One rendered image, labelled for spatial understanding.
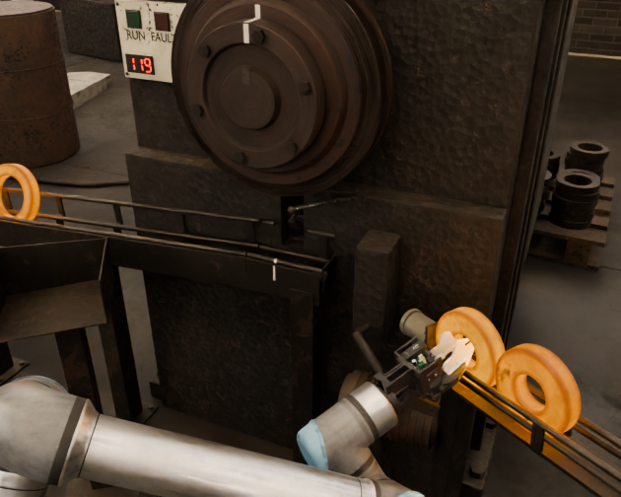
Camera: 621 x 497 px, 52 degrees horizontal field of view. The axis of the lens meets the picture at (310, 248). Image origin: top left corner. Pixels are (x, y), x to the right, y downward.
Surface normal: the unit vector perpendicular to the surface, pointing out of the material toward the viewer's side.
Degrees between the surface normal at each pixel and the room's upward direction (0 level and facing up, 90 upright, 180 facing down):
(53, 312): 5
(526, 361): 90
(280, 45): 90
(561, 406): 90
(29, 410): 16
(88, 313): 5
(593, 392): 0
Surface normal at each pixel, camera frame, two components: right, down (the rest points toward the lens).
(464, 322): -0.85, 0.26
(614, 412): 0.00, -0.87
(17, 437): -0.20, -0.18
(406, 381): 0.52, 0.42
